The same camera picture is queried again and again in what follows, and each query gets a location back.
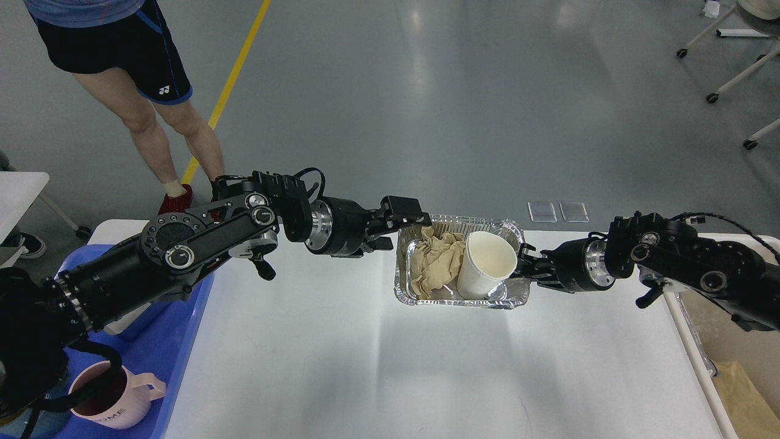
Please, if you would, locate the white side table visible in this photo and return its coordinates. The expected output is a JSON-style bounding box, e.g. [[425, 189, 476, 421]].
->
[[1, 171, 92, 241]]

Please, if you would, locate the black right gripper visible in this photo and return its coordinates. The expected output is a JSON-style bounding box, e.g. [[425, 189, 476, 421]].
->
[[509, 237, 615, 293]]

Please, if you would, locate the rolling chair base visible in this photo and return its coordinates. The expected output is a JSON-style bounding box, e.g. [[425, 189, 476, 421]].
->
[[675, 0, 780, 152]]

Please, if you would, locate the clear floor plate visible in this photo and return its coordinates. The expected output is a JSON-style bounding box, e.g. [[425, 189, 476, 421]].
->
[[527, 202, 558, 223], [558, 202, 590, 223]]

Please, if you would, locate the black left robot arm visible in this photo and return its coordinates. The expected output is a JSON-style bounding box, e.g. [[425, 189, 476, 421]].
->
[[2, 167, 431, 438]]

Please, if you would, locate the brown paper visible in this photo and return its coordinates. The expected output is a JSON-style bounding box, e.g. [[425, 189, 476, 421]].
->
[[411, 227, 466, 300], [712, 362, 779, 438]]

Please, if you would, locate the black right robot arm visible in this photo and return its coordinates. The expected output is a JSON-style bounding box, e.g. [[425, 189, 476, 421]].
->
[[511, 212, 779, 332]]

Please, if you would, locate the dark blue yellow mug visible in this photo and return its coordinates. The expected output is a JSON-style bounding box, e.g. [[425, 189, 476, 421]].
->
[[1, 410, 72, 438]]

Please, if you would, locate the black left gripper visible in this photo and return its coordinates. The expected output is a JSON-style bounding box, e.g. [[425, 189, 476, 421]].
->
[[305, 196, 432, 258]]

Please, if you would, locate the clear floor plate left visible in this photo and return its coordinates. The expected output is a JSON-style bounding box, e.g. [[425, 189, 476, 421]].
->
[[527, 202, 558, 223]]

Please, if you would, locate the clear floor plate right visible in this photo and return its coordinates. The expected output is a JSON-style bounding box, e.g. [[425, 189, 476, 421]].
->
[[558, 202, 590, 223]]

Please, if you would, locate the brown paper in bin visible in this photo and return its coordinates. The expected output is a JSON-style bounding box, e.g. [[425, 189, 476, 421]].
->
[[712, 362, 779, 438]]

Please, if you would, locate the aluminium foil tray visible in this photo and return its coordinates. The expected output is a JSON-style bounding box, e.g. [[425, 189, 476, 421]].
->
[[394, 215, 530, 310]]

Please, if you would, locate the blue plastic bin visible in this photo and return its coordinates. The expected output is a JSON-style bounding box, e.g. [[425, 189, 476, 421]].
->
[[33, 274, 215, 438]]

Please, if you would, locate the white paper cup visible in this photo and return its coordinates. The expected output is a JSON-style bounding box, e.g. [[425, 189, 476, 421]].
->
[[456, 231, 517, 300]]

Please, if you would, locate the pink mug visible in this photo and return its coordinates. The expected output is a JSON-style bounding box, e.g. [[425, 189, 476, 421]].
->
[[70, 366, 167, 430]]

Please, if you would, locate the beige plastic bin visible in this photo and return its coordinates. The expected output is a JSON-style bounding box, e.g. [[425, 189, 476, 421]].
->
[[642, 234, 780, 439]]

